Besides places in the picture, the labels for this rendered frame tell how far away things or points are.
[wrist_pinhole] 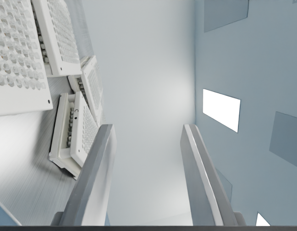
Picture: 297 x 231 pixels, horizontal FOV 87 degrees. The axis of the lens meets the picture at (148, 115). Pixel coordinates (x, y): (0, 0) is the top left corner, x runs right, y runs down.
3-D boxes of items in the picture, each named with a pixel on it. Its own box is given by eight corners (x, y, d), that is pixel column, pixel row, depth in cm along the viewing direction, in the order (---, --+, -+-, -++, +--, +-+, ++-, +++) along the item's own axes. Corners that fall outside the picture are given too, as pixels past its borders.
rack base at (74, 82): (77, 62, 86) (82, 61, 86) (89, 102, 98) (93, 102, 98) (66, 72, 65) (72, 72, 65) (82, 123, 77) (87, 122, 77)
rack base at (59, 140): (60, 93, 56) (67, 92, 56) (82, 129, 75) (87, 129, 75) (48, 158, 41) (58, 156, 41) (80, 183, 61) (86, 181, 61)
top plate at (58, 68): (60, 3, 56) (66, 3, 56) (77, 74, 63) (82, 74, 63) (18, -46, 32) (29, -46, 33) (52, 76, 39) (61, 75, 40)
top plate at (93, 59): (92, 55, 108) (95, 54, 108) (100, 89, 120) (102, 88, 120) (87, 61, 87) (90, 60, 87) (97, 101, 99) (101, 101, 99)
